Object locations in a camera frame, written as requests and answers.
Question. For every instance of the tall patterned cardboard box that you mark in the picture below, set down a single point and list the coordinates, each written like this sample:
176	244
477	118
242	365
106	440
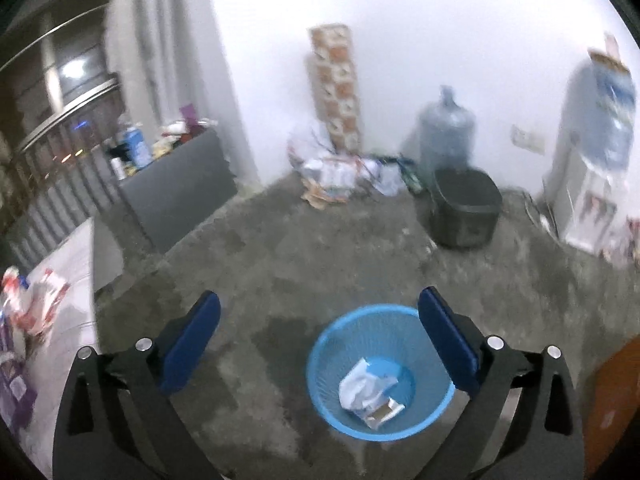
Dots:
337	85

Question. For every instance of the crumpled white paper trash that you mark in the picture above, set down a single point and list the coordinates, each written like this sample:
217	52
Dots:
359	390

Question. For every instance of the blue canister on table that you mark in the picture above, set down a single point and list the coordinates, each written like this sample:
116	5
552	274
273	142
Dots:
138	152

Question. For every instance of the purple yellow noodle bag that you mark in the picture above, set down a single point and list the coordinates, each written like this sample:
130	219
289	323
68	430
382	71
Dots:
17	396

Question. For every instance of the white water dispenser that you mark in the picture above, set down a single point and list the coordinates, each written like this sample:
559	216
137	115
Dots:
585	200

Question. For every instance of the red white snack bag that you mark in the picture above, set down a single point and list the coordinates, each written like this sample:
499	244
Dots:
32	306

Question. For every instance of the grey side table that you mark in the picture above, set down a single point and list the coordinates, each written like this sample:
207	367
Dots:
177	192

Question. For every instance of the pile of papers on floor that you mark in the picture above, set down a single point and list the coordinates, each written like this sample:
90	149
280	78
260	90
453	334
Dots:
331	178

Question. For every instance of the orange wooden furniture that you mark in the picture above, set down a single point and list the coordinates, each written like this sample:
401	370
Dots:
611	431

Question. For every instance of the balcony metal railing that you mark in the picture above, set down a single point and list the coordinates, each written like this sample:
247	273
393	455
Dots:
60	176

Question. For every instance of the white wall socket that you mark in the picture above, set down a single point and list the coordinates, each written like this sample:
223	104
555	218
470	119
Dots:
528	140

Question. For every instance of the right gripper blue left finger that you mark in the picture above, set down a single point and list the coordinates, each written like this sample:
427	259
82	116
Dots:
115	419

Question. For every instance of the blue plastic trash basket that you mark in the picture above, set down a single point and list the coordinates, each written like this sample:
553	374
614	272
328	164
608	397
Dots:
386	343

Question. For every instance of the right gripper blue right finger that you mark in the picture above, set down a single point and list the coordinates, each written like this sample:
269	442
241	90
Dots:
545	438

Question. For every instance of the empty blue water jug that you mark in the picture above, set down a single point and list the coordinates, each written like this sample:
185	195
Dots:
446	133

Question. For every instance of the white curtain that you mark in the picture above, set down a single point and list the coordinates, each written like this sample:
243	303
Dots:
168	54

